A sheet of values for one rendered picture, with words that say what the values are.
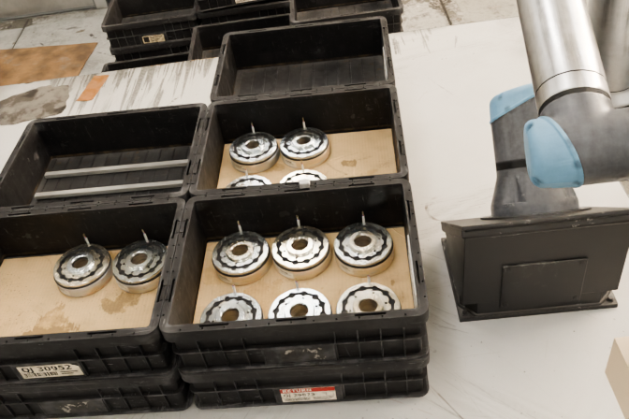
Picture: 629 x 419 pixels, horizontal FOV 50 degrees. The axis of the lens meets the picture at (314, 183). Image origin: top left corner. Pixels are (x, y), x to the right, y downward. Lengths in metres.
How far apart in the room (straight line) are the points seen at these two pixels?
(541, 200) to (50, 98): 1.44
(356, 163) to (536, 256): 0.42
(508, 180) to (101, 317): 0.74
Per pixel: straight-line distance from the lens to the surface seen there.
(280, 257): 1.18
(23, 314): 1.31
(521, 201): 1.21
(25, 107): 2.13
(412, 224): 1.11
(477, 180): 1.53
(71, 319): 1.26
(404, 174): 1.20
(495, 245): 1.13
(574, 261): 1.20
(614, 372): 0.95
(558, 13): 0.82
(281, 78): 1.69
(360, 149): 1.42
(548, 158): 0.71
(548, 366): 1.23
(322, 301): 1.10
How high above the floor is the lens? 1.72
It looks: 41 degrees down
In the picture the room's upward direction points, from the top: 9 degrees counter-clockwise
